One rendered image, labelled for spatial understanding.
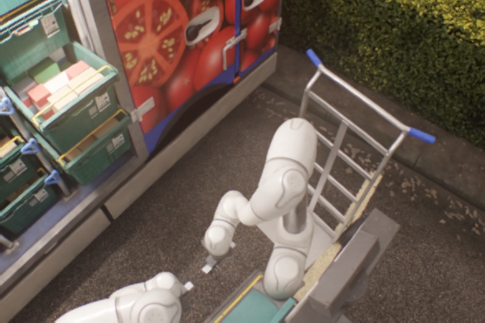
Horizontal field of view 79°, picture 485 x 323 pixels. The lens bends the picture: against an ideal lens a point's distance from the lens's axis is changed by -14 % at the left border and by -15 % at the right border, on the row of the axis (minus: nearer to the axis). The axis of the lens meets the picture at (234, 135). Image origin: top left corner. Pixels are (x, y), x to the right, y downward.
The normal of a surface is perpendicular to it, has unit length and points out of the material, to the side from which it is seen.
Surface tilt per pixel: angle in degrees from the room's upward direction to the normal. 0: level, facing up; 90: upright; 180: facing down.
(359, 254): 29
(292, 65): 7
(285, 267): 6
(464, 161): 6
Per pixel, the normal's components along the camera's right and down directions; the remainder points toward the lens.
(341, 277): -0.34, -0.81
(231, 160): 0.00, -0.63
